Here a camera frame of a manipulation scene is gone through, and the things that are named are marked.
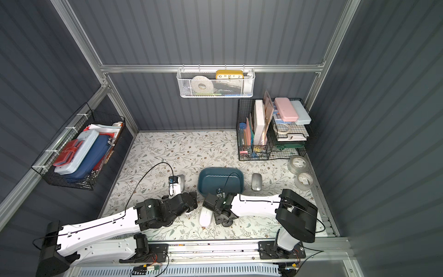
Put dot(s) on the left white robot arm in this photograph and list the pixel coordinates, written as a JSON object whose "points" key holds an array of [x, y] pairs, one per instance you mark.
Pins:
{"points": [[61, 244]]}

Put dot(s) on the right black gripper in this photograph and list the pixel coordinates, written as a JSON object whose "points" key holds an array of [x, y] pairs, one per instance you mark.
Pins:
{"points": [[210, 202]]}

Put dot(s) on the white scroll wheel mouse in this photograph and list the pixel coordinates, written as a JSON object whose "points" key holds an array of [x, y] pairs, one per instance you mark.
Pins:
{"points": [[256, 182]]}

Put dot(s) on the white plastic case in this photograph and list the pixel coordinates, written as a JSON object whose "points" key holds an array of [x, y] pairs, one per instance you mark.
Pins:
{"points": [[88, 137]]}

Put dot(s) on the black wire side basket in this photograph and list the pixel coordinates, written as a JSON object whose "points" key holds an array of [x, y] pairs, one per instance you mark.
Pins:
{"points": [[112, 125]]}

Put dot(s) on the white small mouse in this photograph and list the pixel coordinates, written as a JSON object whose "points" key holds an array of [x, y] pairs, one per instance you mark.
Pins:
{"points": [[205, 217]]}

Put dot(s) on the white hanging mesh basket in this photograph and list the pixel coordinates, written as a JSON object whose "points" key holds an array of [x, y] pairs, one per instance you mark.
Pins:
{"points": [[222, 88]]}

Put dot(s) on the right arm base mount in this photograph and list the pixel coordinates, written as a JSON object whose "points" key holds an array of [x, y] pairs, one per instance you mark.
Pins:
{"points": [[269, 250]]}

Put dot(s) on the black wire desk organizer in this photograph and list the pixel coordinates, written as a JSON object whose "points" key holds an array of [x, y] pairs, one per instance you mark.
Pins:
{"points": [[283, 141]]}

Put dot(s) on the light blue pencil case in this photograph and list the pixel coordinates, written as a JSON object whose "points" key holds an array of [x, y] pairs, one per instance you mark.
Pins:
{"points": [[303, 116]]}

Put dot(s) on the silver grey slim mouse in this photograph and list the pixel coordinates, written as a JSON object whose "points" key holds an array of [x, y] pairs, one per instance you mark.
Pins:
{"points": [[181, 181]]}

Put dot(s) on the clear tape roll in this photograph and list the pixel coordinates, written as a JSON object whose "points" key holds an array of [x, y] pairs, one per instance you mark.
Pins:
{"points": [[304, 181], [297, 165]]}

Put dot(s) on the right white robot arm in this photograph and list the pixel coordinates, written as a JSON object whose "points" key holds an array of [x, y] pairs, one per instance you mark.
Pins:
{"points": [[296, 215]]}

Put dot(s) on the white upright box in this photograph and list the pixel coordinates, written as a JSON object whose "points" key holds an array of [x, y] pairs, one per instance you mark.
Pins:
{"points": [[258, 122]]}

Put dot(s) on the yellow clock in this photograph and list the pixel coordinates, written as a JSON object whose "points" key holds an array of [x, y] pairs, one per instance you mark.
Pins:
{"points": [[228, 74]]}

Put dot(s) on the clear tape roll far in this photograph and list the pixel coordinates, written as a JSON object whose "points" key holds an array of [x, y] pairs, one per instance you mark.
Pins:
{"points": [[297, 165]]}

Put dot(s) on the teal plastic storage box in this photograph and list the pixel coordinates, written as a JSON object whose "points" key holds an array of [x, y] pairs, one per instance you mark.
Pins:
{"points": [[226, 179]]}

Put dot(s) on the clear tape roll near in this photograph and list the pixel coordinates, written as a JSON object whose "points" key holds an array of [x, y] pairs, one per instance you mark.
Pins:
{"points": [[304, 181]]}

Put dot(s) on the pink pencil case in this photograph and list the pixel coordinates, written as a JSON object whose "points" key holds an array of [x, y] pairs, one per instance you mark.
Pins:
{"points": [[286, 110]]}

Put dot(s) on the white tape roll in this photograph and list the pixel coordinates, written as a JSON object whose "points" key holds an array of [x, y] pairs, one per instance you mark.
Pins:
{"points": [[201, 85]]}

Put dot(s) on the red pouch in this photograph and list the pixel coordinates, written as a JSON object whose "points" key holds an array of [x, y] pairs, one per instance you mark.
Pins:
{"points": [[68, 152]]}

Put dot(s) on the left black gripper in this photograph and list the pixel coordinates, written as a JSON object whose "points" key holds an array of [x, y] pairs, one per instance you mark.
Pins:
{"points": [[188, 200]]}

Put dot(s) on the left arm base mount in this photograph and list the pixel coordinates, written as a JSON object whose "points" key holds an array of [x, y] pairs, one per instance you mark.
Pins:
{"points": [[152, 253]]}

